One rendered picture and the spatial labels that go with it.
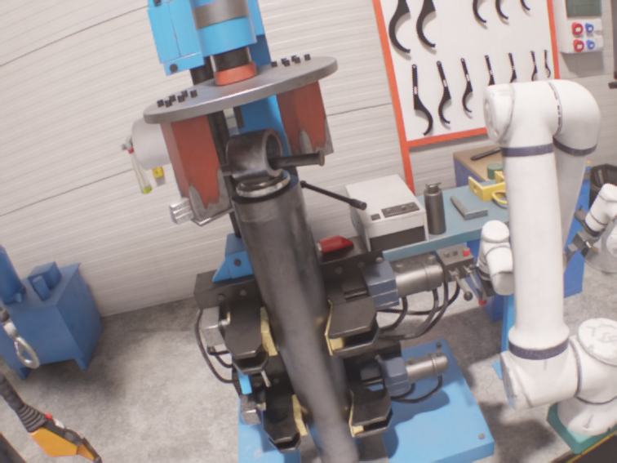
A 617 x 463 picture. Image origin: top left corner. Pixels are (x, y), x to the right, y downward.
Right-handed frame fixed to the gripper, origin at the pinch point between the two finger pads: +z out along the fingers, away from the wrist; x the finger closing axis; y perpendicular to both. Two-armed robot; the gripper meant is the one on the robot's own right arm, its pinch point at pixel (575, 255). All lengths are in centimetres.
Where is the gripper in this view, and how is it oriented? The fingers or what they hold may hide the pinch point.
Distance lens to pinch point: 187.3
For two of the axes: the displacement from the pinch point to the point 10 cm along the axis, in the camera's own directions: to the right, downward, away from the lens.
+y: 4.2, 6.9, -5.9
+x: 9.0, -2.6, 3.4
